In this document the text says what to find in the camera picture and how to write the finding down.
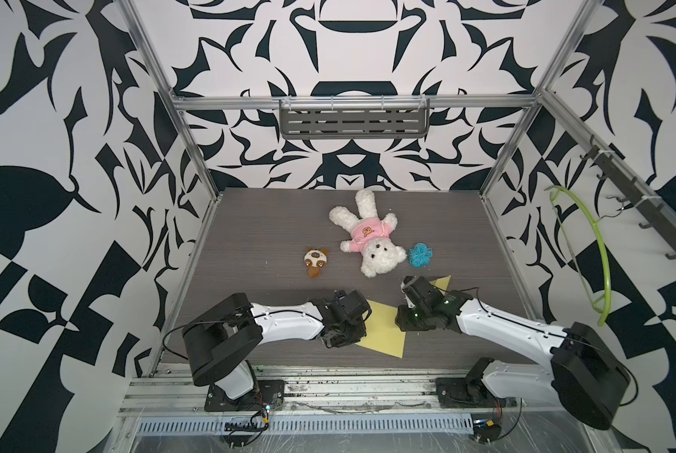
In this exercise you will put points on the small brown white plush toy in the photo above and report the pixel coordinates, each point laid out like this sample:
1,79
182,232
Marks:
315,261

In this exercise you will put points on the white plush bunny pink shirt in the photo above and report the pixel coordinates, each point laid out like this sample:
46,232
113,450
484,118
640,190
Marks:
370,235

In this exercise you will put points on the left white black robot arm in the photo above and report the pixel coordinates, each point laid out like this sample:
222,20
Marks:
219,341

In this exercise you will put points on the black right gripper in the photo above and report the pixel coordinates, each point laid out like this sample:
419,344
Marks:
401,320

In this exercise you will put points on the teal yarn bundle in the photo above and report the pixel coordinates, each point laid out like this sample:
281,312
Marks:
420,255

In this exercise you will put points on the yellow square paper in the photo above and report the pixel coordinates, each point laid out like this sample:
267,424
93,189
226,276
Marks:
442,283

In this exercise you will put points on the white slotted cable duct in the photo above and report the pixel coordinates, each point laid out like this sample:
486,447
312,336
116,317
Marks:
314,424

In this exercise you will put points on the green clothes hanger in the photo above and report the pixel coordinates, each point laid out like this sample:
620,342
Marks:
592,263

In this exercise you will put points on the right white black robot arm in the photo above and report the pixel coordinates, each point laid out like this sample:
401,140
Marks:
570,367

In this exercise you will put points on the grey wall hook rail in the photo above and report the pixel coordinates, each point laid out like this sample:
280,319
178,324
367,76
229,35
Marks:
656,211

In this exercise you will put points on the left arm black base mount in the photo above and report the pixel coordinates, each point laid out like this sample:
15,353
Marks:
240,390

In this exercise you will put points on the grey perforated metal shelf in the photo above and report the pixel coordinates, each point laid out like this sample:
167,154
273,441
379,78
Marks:
344,119

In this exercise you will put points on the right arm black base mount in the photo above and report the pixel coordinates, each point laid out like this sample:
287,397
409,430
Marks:
469,392

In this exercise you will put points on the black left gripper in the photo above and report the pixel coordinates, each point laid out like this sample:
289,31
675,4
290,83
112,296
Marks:
359,334

